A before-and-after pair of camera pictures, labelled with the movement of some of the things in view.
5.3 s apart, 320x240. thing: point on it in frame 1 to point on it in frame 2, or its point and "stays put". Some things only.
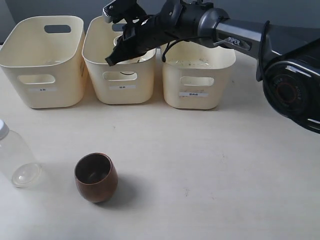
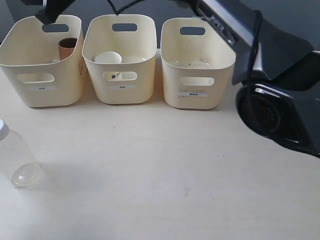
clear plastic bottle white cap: (17, 160) stays put
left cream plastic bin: (45, 58) stays put
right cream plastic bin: (195, 76) stays put
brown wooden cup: (96, 177) to (66, 46)
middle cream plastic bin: (130, 81) stays put
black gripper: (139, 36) to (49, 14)
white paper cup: (116, 40) to (108, 57)
